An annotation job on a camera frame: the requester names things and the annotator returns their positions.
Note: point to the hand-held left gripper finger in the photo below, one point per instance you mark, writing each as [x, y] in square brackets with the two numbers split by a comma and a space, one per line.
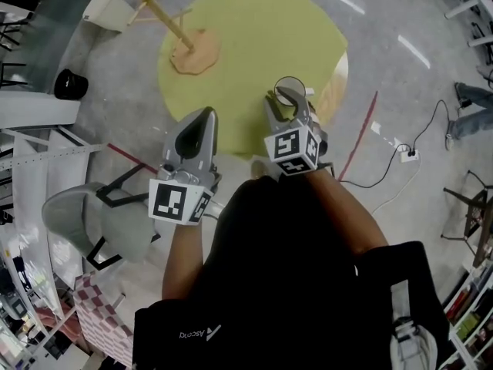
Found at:
[211, 141]
[173, 149]

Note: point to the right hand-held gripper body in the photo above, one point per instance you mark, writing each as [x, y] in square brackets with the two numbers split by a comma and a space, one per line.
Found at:
[292, 145]

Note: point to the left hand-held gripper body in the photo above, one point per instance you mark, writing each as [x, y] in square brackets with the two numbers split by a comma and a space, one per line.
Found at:
[181, 185]

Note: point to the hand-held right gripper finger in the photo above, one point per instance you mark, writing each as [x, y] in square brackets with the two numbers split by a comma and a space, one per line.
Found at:
[302, 108]
[274, 118]

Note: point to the clear glass cup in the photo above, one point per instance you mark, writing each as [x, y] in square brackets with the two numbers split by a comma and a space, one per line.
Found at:
[289, 81]

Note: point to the person's right forearm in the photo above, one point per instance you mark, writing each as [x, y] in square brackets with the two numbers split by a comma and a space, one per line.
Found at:
[346, 210]

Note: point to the person's left forearm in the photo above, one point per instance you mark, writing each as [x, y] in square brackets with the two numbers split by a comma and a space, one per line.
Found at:
[184, 256]

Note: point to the person's shoe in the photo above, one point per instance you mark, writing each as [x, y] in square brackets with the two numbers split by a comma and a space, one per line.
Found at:
[259, 169]

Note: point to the red floor tape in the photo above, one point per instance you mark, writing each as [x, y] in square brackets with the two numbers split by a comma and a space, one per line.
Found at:
[360, 133]

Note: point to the yellow-green round table cloth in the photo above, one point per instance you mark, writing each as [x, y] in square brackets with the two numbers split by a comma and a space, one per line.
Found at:
[262, 33]

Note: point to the wooden mug tree stand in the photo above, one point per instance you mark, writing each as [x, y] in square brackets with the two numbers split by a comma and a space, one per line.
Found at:
[192, 50]

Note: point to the white power strip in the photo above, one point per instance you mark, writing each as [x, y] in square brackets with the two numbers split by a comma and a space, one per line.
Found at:
[409, 155]

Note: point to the black cap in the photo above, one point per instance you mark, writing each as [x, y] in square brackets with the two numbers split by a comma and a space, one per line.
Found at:
[70, 84]

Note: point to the person's black shirt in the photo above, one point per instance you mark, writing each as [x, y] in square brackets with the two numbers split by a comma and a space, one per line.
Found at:
[285, 268]

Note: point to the white desk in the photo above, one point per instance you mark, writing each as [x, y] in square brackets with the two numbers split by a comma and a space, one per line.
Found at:
[38, 110]

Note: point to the white waste bin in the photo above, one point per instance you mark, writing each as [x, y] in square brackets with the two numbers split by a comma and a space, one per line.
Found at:
[109, 10]

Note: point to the red white checkered cloth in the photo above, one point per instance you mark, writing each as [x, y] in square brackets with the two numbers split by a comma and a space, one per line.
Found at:
[102, 318]

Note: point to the white grey pouch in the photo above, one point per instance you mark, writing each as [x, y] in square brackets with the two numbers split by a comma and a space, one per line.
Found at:
[412, 345]

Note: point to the white shelf with books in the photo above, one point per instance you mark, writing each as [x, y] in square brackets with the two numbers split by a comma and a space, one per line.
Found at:
[471, 310]

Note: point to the grey chair with black frame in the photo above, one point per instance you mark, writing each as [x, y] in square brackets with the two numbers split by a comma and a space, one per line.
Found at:
[119, 226]

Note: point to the white metal shelf frame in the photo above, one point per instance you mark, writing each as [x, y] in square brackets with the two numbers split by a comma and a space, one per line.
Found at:
[58, 156]

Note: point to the white desk frame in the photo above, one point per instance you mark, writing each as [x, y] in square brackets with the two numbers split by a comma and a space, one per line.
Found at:
[471, 2]

